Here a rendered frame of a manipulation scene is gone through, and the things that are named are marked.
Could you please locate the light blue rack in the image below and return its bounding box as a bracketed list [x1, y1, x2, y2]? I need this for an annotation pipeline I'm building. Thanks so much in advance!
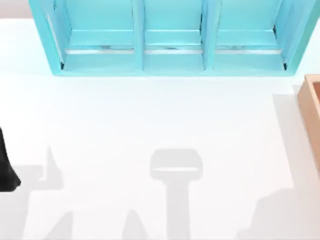
[27, 0, 320, 77]

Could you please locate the salmon-coloured shallow box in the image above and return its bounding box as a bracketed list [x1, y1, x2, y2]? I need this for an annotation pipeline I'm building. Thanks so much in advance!
[297, 74, 320, 163]

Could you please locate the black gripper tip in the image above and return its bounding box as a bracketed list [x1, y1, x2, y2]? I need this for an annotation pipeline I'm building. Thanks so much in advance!
[0, 127, 22, 194]

